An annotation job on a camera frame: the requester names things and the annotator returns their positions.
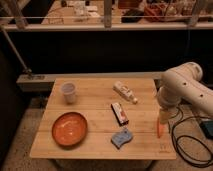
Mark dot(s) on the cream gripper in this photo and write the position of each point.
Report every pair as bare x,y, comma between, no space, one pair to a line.
164,116

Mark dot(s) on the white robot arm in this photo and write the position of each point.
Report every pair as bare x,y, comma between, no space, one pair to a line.
183,82

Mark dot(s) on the orange carrot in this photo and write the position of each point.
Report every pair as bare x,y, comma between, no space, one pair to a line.
160,129

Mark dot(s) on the white plastic bottle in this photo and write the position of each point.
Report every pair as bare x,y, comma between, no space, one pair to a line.
125,92

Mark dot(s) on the wooden table board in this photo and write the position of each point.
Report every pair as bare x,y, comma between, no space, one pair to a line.
94,99

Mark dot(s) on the orange bowl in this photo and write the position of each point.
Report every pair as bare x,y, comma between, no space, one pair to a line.
69,129

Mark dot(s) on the metal diagonal pole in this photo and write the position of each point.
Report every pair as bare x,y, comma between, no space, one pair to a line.
26,69

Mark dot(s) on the horizontal metal rail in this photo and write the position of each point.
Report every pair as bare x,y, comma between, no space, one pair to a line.
114,27

